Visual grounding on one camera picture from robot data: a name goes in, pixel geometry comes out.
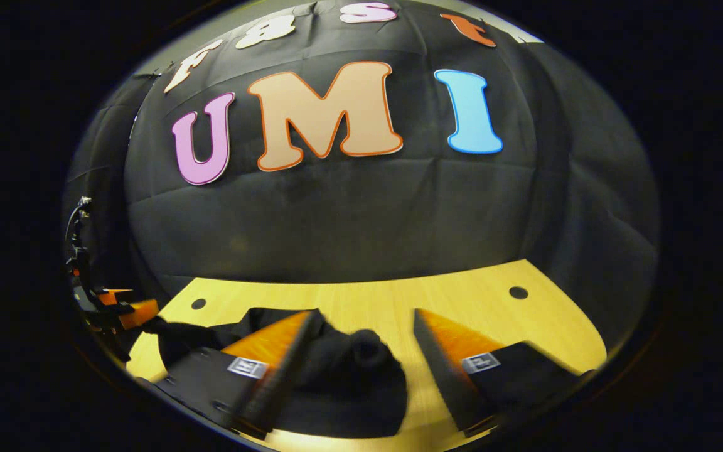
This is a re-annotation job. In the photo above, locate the black button-up jacket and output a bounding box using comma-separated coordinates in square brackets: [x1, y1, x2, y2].
[142, 306, 409, 439]

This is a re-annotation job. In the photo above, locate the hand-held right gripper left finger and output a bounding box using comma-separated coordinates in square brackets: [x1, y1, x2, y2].
[154, 309, 321, 440]

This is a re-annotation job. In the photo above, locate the black backdrop cloth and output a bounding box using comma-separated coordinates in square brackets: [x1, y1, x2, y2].
[63, 0, 660, 352]

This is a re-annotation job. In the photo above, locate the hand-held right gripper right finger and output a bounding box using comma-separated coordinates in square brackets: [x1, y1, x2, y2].
[413, 308, 594, 438]

